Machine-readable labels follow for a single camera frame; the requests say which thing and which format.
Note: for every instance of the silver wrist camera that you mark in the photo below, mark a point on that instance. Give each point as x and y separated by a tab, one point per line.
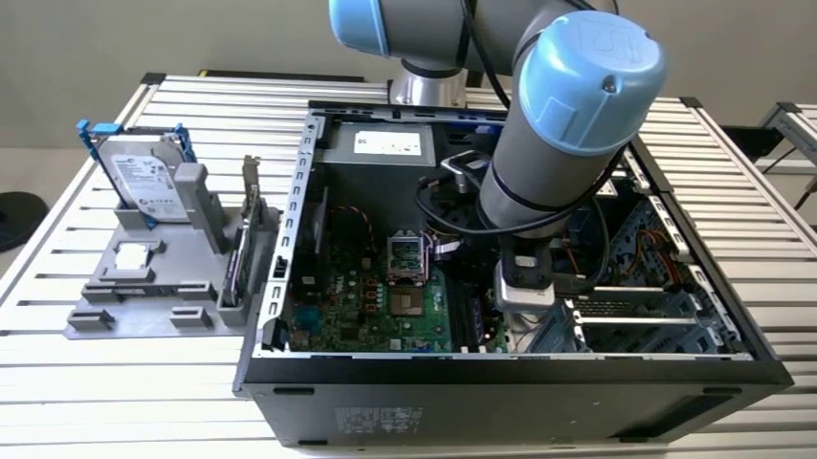
525	296

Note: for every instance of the grey power supply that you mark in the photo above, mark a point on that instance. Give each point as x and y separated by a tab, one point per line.
377	191

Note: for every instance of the hard disk in blue carrier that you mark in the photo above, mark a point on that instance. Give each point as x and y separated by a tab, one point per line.
143	177

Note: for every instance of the metal disk bay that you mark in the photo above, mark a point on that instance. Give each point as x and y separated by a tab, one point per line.
632	320

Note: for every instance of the black PC case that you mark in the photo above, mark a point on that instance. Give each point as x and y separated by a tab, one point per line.
446	406

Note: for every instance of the grey parts rack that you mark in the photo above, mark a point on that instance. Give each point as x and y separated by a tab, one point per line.
185	258

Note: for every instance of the black RAM slot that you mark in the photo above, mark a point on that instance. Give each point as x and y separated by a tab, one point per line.
454	311
469	311
461	311

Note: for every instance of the aluminium side table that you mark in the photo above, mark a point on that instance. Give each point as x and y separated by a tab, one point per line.
792	119

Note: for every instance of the silver CPU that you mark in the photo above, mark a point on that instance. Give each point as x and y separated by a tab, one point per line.
134	255

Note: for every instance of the black square chip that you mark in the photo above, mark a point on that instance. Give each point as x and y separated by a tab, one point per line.
350	334

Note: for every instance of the green graphics card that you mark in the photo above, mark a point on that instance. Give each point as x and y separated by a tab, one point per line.
244	248

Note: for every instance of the green motherboard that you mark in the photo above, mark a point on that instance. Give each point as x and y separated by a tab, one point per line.
389	334

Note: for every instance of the blue port connector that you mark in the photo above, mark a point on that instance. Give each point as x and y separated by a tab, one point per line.
306	319

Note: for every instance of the black round base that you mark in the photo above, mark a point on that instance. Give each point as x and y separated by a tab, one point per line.
19	215

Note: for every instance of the CPU socket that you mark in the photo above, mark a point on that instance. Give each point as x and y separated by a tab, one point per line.
406	302

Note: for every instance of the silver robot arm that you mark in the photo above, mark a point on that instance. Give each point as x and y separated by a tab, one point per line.
575	95

